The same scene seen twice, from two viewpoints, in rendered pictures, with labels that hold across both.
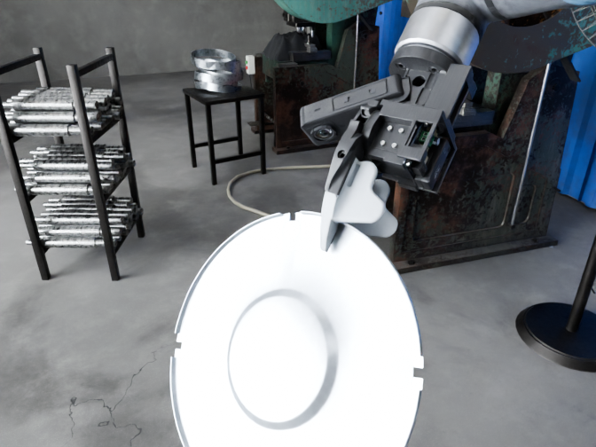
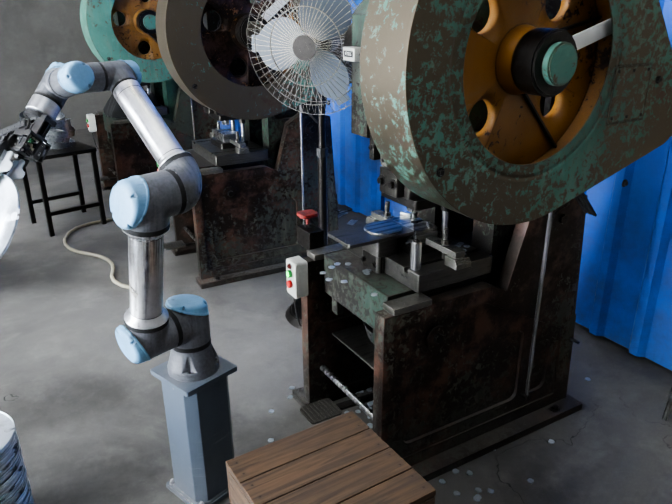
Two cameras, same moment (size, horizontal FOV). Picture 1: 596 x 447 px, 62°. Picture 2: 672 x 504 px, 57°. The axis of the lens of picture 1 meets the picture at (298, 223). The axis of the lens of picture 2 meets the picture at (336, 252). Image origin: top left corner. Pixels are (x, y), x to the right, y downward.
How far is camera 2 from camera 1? 138 cm
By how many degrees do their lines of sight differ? 12
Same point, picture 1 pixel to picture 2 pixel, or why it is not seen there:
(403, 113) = (20, 132)
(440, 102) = (35, 128)
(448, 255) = (250, 271)
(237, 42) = (95, 100)
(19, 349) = not seen: outside the picture
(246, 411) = not seen: outside the picture
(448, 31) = (39, 103)
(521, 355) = (282, 328)
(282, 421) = not seen: outside the picture
